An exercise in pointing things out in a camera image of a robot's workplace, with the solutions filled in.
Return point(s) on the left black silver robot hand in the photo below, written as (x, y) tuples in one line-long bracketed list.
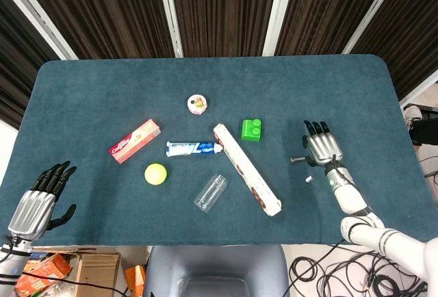
[(32, 211)]

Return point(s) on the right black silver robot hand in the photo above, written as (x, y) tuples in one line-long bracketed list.
[(323, 148)]

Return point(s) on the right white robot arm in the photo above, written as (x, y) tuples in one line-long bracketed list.
[(349, 194)]

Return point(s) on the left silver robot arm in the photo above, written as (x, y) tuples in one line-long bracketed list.
[(12, 262)]

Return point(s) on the large orange package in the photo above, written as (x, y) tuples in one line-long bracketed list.
[(48, 269)]

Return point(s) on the green toy building block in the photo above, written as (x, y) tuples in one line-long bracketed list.
[(251, 130)]

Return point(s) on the white cling film box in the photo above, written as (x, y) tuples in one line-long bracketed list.
[(244, 167)]

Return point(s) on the brown cardboard box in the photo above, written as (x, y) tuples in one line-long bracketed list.
[(99, 269)]

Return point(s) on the black bag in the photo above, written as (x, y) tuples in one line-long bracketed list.
[(424, 129)]

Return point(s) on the clear plastic jar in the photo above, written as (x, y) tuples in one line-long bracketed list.
[(210, 192)]

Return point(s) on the small orange package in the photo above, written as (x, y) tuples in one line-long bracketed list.
[(135, 276)]

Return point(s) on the red Colgate toothpaste box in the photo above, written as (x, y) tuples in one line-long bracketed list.
[(135, 141)]

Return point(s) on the yellow tennis ball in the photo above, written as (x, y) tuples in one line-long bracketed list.
[(155, 174)]

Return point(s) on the blue white toothpaste tube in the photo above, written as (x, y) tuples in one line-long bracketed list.
[(191, 148)]

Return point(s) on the dark brown slatted panel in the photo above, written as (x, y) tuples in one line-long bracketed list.
[(102, 9), (17, 54), (410, 20), (226, 9), (328, 9)]

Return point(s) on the teal tablecloth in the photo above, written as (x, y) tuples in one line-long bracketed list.
[(102, 81)]

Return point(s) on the grey blue chair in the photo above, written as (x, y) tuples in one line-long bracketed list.
[(219, 266)]

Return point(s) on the white partition frame post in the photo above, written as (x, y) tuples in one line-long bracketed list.
[(169, 13), (280, 13), (419, 91), (373, 11), (37, 20)]

